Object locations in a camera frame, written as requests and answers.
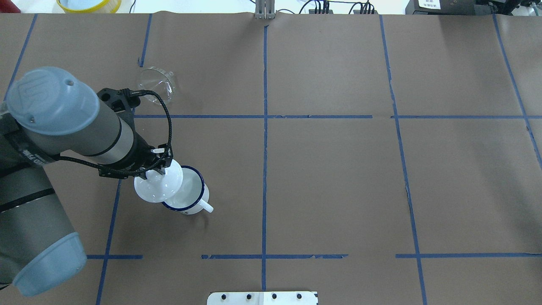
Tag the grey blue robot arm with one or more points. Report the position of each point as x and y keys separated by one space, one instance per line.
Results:
x=49 y=116

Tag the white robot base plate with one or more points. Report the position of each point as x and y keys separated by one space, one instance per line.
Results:
x=264 y=298

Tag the grey metal bracket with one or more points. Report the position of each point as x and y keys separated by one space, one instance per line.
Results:
x=264 y=9

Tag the clear plastic funnel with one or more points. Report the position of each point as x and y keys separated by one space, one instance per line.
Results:
x=159 y=81

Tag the yellow rimmed round container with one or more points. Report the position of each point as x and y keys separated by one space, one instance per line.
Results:
x=89 y=6

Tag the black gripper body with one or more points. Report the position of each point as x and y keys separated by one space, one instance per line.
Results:
x=142 y=153

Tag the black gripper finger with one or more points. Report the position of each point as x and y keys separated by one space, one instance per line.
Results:
x=155 y=175

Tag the black device with label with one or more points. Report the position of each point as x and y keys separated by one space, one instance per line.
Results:
x=474 y=7

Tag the red object at corner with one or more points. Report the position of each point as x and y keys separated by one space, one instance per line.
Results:
x=8 y=7

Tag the white enamel mug blue rim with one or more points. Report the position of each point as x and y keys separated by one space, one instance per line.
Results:
x=193 y=195

